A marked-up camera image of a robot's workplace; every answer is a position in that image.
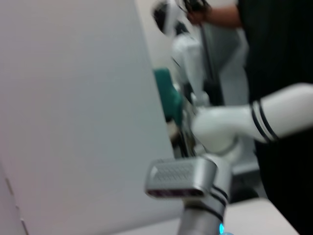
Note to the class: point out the person hand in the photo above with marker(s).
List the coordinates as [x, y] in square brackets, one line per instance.
[198, 16]

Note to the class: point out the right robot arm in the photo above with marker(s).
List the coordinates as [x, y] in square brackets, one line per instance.
[244, 122]

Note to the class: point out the person bare forearm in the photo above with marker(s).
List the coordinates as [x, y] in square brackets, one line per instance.
[225, 17]

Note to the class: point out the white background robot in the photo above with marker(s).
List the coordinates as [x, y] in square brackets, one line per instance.
[188, 61]

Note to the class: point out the teal chair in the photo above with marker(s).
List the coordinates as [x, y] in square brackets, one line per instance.
[168, 95]

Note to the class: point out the person in black shirt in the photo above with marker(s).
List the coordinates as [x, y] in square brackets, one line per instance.
[281, 49]

